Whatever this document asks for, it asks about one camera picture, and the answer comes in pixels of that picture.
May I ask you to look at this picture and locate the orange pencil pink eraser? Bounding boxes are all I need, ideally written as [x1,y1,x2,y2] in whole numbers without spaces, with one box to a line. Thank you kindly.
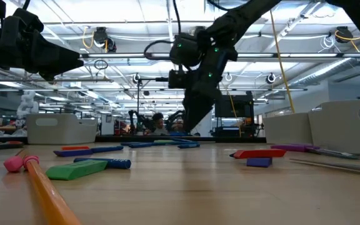
[3,148,28,174]
[22,155,83,225]

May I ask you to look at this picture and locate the black monitor screen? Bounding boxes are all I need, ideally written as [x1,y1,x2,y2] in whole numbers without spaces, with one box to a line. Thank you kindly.
[214,93,256,119]

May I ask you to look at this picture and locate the person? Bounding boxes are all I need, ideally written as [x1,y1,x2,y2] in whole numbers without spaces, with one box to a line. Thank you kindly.
[150,112,170,136]

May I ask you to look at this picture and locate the green eraser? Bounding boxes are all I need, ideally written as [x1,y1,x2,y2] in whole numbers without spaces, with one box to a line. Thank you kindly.
[45,159,109,181]

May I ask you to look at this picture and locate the black ceiling cable reel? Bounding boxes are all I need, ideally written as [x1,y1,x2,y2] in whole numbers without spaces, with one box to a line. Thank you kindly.
[334,26,355,44]
[92,26,118,53]

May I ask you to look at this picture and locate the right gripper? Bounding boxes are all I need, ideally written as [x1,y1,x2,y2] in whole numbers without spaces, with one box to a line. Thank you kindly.
[182,40,239,134]

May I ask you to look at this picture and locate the black gantry frame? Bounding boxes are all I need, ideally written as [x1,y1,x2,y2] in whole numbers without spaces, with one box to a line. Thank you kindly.
[136,77,189,136]

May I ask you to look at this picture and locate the purple scissors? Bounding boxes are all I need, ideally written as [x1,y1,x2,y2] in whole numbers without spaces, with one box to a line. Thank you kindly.
[270,143,360,161]

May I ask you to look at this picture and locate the short dark blue pen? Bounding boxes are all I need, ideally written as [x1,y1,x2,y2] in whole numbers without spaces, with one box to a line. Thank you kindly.
[72,157,132,170]

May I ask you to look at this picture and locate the white robot figure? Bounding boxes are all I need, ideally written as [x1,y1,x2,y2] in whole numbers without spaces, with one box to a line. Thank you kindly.
[16,90,40,119]

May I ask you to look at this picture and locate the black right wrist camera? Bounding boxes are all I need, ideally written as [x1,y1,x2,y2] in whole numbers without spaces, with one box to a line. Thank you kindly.
[167,68,189,90]

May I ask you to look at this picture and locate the red eraser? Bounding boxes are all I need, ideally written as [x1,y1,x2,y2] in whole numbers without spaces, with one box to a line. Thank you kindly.
[229,148,288,160]

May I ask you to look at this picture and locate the indigo eraser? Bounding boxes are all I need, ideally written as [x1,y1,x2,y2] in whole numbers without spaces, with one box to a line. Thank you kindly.
[53,148,94,158]

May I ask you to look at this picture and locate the silver air duct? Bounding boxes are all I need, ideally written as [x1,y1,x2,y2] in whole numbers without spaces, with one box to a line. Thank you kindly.
[287,56,360,90]

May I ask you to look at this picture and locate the grey plastic bin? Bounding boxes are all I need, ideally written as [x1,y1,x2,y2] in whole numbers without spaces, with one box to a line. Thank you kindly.
[262,112,314,148]
[307,99,360,156]
[26,112,99,146]

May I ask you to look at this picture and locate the green scissors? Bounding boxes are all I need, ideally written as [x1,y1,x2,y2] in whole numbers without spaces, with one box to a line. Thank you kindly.
[152,139,199,145]

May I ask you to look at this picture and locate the purple eraser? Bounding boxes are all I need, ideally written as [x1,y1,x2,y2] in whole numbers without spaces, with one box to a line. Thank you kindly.
[246,157,273,168]

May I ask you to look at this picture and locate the white pillar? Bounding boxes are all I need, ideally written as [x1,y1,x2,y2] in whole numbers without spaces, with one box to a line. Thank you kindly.
[198,64,214,138]

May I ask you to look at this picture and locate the yellow hanging cable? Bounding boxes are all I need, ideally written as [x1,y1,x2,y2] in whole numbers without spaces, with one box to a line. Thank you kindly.
[269,9,296,114]

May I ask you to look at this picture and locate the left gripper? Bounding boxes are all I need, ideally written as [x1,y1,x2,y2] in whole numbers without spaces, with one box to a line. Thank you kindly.
[0,7,84,81]

